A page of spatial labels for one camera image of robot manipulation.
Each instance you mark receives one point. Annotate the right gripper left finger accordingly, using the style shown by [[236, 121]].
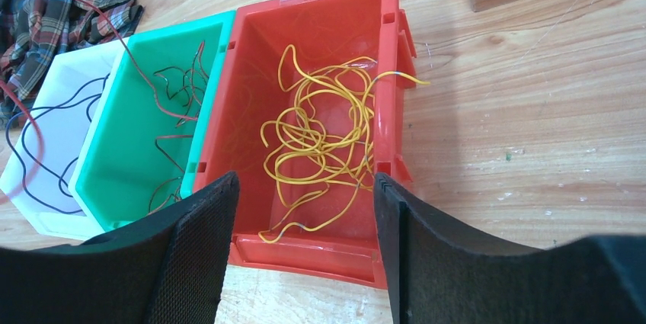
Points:
[[168, 267]]

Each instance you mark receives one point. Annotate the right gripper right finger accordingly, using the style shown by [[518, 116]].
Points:
[[441, 270]]

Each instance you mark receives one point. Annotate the green plastic bin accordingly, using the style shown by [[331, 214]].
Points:
[[142, 149]]

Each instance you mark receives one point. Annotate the white plastic bin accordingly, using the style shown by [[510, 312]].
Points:
[[45, 154]]

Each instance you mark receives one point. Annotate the red plastic bin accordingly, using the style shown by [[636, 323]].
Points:
[[308, 111]]

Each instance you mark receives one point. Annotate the plaid cloth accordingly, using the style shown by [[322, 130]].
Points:
[[34, 31]]

